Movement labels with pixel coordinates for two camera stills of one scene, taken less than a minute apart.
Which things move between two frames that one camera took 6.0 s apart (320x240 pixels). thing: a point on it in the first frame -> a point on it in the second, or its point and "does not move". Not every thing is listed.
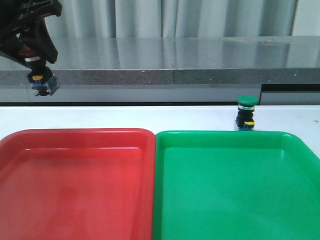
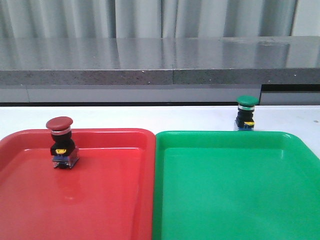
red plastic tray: x=77 y=184 does not move
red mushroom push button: x=44 y=83 -> x=63 y=149
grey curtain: x=172 y=19 does not move
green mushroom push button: x=244 y=120 does not move
